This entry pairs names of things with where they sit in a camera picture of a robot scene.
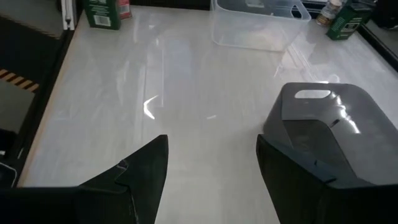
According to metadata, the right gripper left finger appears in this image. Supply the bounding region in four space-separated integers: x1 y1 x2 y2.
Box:
79 134 169 224

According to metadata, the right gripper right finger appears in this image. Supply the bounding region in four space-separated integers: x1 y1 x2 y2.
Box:
256 134 337 224

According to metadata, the red lid spice tin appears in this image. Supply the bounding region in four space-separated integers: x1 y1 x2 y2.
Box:
118 0 132 20

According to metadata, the dark grey plastic bin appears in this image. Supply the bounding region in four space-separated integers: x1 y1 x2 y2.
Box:
262 82 398 187

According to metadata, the clear plastic bin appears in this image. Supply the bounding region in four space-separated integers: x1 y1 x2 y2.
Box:
210 0 312 52

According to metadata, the yellow black hazard tape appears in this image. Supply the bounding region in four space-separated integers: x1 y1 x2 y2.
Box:
0 68 40 93

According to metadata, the white metal bracket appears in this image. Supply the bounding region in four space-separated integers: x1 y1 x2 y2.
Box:
60 0 78 31

